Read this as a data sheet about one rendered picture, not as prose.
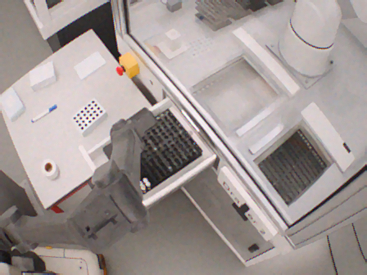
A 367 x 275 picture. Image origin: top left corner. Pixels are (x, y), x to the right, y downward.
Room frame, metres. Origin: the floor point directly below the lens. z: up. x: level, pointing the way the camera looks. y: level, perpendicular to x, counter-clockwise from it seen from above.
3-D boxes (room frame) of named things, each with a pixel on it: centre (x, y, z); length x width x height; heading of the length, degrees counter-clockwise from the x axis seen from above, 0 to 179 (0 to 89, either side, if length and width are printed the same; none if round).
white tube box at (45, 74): (0.82, 0.62, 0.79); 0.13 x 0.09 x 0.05; 112
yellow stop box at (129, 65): (0.78, 0.20, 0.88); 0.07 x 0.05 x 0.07; 38
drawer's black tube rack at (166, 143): (0.46, 0.08, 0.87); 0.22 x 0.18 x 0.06; 128
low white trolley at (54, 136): (0.67, 0.48, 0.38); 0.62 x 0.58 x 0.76; 38
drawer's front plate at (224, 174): (0.28, -0.20, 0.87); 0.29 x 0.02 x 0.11; 38
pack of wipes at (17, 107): (0.69, 0.77, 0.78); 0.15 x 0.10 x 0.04; 45
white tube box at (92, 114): (0.62, 0.35, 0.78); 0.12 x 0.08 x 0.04; 134
